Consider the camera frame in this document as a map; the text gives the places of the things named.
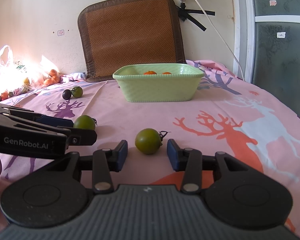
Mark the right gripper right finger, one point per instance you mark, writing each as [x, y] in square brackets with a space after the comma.
[232, 191]

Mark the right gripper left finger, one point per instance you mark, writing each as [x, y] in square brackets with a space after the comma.
[61, 190]

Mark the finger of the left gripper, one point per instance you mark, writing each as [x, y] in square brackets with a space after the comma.
[80, 137]
[53, 121]

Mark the dark purple tomato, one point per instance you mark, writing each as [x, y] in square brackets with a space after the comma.
[67, 94]

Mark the small green tomato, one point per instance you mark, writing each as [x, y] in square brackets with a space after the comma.
[77, 92]

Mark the tangerines in bag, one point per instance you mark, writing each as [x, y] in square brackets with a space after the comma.
[54, 78]

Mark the white plastic bag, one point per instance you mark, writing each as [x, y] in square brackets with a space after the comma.
[21, 75]

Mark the pink deer print bedsheet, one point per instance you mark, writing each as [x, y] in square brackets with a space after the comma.
[225, 114]

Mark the green plastic basket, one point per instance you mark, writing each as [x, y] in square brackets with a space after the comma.
[179, 86]

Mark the brown woven seat cushion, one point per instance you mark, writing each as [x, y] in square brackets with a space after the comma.
[117, 33]

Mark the black tape cross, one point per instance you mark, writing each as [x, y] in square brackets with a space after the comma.
[186, 14]

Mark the glass door with white frame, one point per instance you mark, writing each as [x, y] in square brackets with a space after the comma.
[270, 47]

